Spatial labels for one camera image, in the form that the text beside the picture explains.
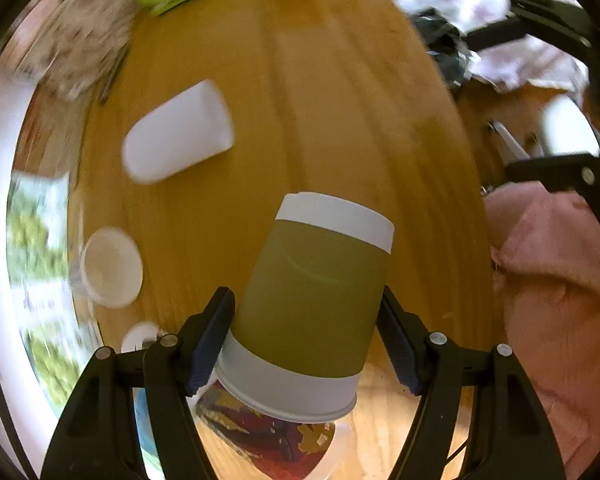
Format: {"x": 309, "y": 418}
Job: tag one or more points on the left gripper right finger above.
{"x": 479, "y": 405}

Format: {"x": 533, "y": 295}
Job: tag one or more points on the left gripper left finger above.
{"x": 98, "y": 437}

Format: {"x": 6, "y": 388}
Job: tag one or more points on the brown sleeve paper cup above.
{"x": 300, "y": 335}

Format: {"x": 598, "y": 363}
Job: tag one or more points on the blue plastic cup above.
{"x": 145, "y": 437}

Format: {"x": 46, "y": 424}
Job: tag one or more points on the white patterned paper cup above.
{"x": 141, "y": 336}

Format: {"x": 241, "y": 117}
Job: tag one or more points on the small white paper cup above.
{"x": 110, "y": 268}

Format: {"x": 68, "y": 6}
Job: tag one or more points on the red patterned plastic cup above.
{"x": 278, "y": 449}

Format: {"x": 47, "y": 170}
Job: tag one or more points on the plain white paper cup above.
{"x": 192, "y": 127}

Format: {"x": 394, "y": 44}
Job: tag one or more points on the green leaf poster strip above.
{"x": 58, "y": 340}

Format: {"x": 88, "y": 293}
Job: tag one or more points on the black pen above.
{"x": 112, "y": 75}

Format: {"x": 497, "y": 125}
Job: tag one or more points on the patterned fabric bag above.
{"x": 67, "y": 45}

